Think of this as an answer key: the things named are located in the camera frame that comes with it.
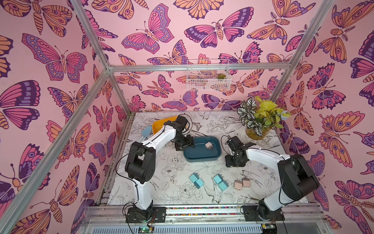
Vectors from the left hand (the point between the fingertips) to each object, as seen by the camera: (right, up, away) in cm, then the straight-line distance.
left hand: (192, 147), depth 90 cm
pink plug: (+11, 0, +7) cm, 13 cm away
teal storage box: (+5, -6, +9) cm, 12 cm away
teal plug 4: (+17, -20, -9) cm, 28 cm away
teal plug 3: (+15, -17, -6) cm, 23 cm away
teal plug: (+1, -17, -5) cm, 18 cm away
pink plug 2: (+25, -20, -8) cm, 33 cm away
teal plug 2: (+3, -19, -8) cm, 21 cm away
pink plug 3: (+31, -19, -6) cm, 37 cm away
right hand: (+24, -10, +1) cm, 26 cm away
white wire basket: (+12, +47, +7) cm, 49 cm away
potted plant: (+39, +18, -5) cm, 43 cm away
